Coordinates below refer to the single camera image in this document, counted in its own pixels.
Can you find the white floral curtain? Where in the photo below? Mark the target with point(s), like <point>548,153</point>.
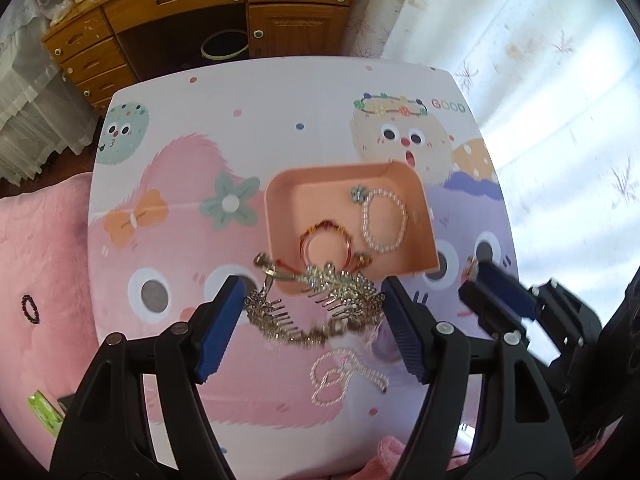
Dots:
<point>554,87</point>

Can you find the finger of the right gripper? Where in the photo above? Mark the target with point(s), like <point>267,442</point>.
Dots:
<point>508,289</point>
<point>494,317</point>

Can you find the round bin under desk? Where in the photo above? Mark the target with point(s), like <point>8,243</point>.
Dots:
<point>226,45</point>

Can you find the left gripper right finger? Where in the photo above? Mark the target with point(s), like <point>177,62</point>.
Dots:
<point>519,433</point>

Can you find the pink plastic tray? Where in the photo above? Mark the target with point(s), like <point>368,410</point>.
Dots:
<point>311,219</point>

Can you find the green packet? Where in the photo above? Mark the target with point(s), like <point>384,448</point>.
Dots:
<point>49,416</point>

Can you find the white lace covered furniture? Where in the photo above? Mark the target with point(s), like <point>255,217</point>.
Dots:
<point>42,112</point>

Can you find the wooden desk with drawers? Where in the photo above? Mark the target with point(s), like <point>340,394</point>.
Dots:
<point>104,46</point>

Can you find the cartoon printed tablecloth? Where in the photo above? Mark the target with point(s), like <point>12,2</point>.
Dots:
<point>310,160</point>

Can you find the gold leaf hair comb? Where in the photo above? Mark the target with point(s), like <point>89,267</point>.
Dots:
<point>309,308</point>

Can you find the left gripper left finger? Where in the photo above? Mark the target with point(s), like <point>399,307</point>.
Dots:
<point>106,432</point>

